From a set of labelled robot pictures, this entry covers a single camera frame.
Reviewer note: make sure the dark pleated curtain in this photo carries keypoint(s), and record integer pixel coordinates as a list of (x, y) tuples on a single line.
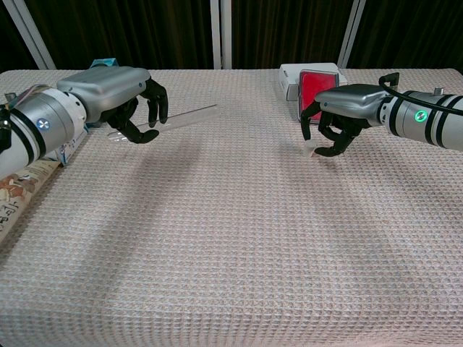
[(144, 32)]

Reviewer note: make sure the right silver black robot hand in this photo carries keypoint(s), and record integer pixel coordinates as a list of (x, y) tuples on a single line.
[(347, 99)]

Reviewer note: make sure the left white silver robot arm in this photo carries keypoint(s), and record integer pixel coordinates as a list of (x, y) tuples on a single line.
[(47, 115)]

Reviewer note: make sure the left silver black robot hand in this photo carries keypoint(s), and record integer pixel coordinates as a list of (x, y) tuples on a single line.
[(108, 86)]

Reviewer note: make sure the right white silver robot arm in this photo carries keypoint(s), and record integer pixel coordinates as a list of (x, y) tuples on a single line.
[(427, 119)]

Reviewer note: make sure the clear glass test tube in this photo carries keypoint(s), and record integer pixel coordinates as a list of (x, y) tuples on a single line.
[(191, 115)]

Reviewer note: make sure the white cardboard box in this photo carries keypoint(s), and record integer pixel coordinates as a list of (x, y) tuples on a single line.
[(289, 77)]

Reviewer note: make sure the beige waffle tablecloth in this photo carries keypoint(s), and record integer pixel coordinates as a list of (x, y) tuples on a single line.
[(231, 235)]

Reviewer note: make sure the red flat case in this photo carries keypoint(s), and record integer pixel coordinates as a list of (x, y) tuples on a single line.
[(314, 86)]

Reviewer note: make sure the slanted white frame pole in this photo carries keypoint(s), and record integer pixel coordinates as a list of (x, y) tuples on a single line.
[(30, 36), (351, 34)]

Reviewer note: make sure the beige printed paper bag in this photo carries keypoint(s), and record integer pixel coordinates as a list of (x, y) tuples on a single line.
[(18, 202)]

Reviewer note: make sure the white blue printed carton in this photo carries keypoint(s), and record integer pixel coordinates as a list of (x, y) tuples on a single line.
[(72, 148)]

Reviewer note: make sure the upright white frame pole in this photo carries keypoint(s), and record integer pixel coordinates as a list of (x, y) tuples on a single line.
[(216, 34), (226, 34)]

